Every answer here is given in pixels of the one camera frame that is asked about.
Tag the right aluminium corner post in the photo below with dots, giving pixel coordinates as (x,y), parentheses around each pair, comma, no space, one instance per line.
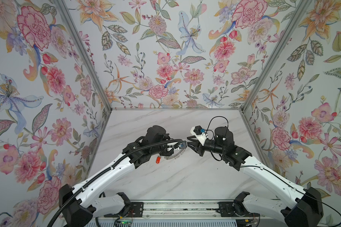
(281,44)

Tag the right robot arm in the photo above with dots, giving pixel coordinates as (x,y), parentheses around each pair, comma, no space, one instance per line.
(295,205)

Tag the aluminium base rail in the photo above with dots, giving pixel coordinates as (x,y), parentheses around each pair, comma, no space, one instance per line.
(183,213)

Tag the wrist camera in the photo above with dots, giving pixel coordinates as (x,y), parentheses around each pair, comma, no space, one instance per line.
(176,146)
(200,134)

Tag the left aluminium corner post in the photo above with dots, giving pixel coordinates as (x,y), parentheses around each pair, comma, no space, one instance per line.
(74,33)

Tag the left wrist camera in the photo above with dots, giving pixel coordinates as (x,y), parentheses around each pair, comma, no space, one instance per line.
(176,146)

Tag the red key tag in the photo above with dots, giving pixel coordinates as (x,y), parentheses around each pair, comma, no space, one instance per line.
(158,159)

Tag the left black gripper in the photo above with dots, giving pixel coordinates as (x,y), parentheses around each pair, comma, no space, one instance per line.
(168,152)

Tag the aluminium corner post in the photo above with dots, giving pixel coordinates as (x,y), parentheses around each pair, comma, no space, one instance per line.
(281,44)
(74,33)

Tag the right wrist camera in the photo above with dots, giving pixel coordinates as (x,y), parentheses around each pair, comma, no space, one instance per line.
(200,134)

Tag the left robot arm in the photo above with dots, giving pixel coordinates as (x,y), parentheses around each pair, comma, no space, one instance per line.
(80,203)

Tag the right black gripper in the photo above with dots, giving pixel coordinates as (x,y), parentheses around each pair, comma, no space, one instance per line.
(197,150)

